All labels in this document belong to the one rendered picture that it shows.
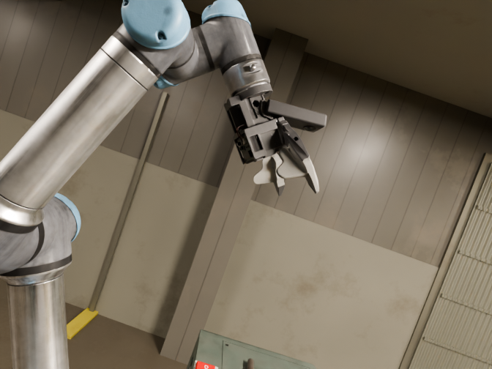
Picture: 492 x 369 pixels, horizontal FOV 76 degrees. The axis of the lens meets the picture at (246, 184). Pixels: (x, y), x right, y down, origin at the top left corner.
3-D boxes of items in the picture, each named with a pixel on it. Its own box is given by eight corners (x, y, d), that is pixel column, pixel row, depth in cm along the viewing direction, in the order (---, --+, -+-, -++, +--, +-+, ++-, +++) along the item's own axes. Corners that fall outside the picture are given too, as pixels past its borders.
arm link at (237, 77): (255, 72, 60) (270, 52, 52) (263, 95, 60) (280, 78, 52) (218, 82, 57) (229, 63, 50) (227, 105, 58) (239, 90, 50)
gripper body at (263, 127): (243, 168, 58) (220, 106, 57) (283, 153, 60) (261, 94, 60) (257, 162, 51) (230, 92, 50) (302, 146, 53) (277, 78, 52)
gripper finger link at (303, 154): (297, 173, 52) (271, 140, 56) (306, 170, 52) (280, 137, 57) (302, 154, 48) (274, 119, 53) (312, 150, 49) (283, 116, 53)
